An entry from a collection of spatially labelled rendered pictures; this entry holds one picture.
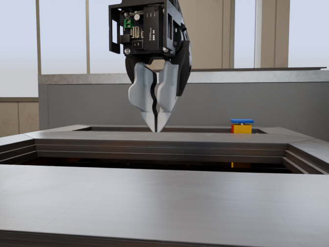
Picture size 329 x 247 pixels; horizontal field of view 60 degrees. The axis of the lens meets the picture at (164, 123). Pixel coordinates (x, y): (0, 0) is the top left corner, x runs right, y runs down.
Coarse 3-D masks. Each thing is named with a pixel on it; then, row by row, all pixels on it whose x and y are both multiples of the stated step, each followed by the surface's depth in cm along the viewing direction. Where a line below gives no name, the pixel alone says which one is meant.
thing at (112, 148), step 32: (96, 128) 99; (128, 128) 98; (192, 128) 94; (224, 128) 93; (0, 160) 54; (192, 160) 60; (224, 160) 59; (256, 160) 58; (288, 160) 54; (320, 160) 42
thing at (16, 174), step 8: (0, 168) 36; (8, 168) 36; (16, 168) 36; (24, 168) 36; (32, 168) 36; (40, 168) 36; (48, 168) 36; (0, 176) 32; (8, 176) 32; (16, 176) 32; (24, 176) 32; (32, 176) 32; (0, 184) 29; (8, 184) 29; (16, 184) 29; (0, 192) 26
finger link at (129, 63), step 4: (128, 60) 39; (132, 60) 39; (136, 60) 38; (140, 60) 38; (128, 64) 39; (132, 64) 39; (144, 64) 39; (128, 68) 39; (132, 68) 39; (128, 72) 39; (132, 72) 39; (128, 76) 39; (132, 76) 39; (132, 80) 40
